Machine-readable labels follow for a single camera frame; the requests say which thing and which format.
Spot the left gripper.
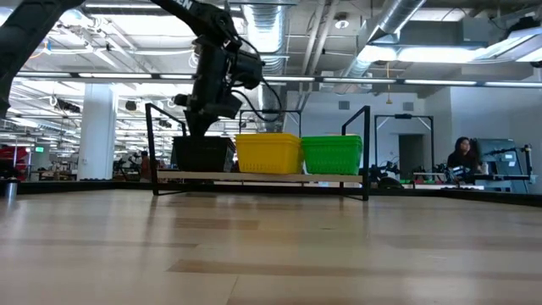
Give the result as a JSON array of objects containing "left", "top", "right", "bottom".
[{"left": 173, "top": 54, "right": 243, "bottom": 138}]

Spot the black plastic basket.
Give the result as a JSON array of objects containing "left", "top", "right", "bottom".
[
  {"left": 171, "top": 134, "right": 236, "bottom": 145},
  {"left": 172, "top": 138, "right": 236, "bottom": 173}
]

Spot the green plastic basket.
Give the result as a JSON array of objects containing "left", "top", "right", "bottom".
[
  {"left": 301, "top": 139, "right": 364, "bottom": 176},
  {"left": 301, "top": 134, "right": 364, "bottom": 144}
]

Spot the white pillar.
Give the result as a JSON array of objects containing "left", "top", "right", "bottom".
[{"left": 77, "top": 82, "right": 119, "bottom": 182}]

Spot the silver metal cylinder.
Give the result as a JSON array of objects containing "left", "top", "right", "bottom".
[{"left": 0, "top": 177, "right": 19, "bottom": 200}]

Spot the person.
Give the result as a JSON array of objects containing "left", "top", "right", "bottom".
[{"left": 446, "top": 136, "right": 484, "bottom": 175}]

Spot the grey monitor station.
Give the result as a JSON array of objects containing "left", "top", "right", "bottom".
[{"left": 467, "top": 137, "right": 538, "bottom": 194}]

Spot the wooden shelf black metal frame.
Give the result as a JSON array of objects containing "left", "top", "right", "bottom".
[{"left": 144, "top": 103, "right": 372, "bottom": 202}]

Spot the silver air duct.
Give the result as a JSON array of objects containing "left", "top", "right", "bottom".
[
  {"left": 241, "top": 0, "right": 290, "bottom": 132},
  {"left": 338, "top": 0, "right": 427, "bottom": 80}
]

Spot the black metal table frame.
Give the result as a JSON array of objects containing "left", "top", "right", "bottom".
[{"left": 16, "top": 180, "right": 542, "bottom": 208}]

